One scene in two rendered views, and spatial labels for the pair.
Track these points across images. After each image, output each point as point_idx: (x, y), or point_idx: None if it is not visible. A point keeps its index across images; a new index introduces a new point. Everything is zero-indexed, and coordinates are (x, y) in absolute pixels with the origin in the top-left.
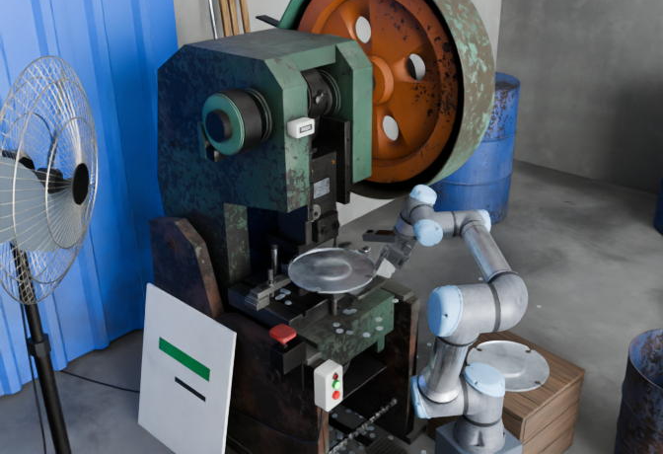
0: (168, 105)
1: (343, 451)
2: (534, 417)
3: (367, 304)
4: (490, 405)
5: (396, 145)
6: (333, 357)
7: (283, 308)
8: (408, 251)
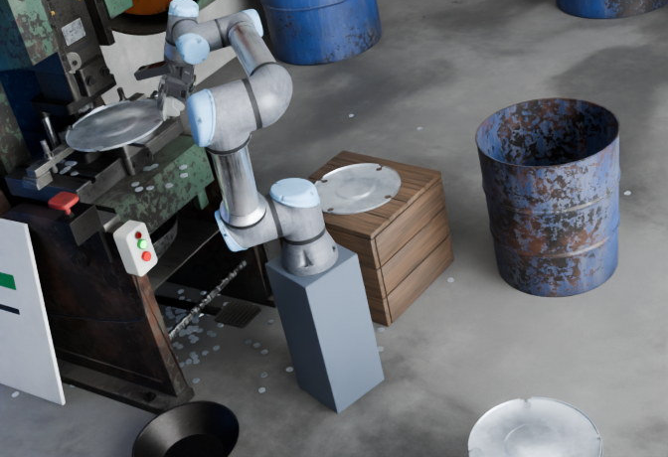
0: None
1: (201, 333)
2: (386, 233)
3: (171, 155)
4: (304, 218)
5: None
6: (141, 221)
7: (69, 180)
8: (188, 78)
